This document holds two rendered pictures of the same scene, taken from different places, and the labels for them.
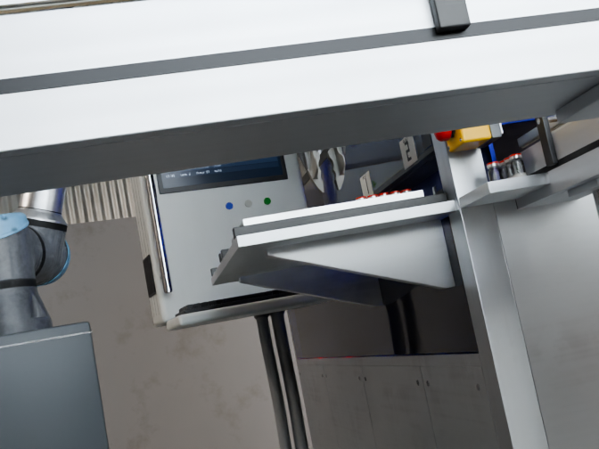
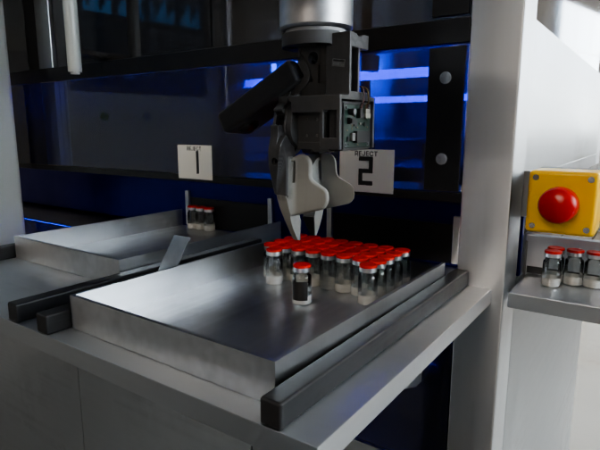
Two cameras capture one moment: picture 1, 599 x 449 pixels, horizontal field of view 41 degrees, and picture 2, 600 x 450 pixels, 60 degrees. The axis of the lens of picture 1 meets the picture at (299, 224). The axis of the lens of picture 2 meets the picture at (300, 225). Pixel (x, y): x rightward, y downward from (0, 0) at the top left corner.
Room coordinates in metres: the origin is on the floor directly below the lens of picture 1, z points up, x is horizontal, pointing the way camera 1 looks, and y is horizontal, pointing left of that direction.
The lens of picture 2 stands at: (1.16, 0.32, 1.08)
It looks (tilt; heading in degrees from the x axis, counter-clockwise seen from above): 10 degrees down; 316
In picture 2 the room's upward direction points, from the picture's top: straight up
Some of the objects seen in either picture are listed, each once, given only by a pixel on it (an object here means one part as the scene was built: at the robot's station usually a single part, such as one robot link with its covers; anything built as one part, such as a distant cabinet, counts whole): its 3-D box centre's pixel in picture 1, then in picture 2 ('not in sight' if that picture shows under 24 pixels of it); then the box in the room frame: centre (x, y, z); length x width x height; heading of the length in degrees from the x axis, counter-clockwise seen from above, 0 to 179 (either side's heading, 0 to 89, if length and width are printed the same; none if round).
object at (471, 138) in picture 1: (469, 126); (565, 200); (1.38, -0.32, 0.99); 0.08 x 0.07 x 0.07; 101
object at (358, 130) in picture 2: not in sight; (321, 95); (1.54, -0.08, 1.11); 0.09 x 0.08 x 0.12; 11
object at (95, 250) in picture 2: not in sight; (157, 238); (1.93, -0.09, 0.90); 0.34 x 0.26 x 0.04; 101
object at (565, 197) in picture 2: (445, 129); (559, 204); (1.37, -0.28, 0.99); 0.04 x 0.04 x 0.04; 11
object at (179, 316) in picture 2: (323, 224); (277, 292); (1.58, -0.05, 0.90); 0.34 x 0.26 x 0.04; 101
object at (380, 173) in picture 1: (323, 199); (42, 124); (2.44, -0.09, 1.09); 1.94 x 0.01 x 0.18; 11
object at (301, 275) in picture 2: not in sight; (302, 285); (1.56, -0.07, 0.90); 0.02 x 0.02 x 0.04
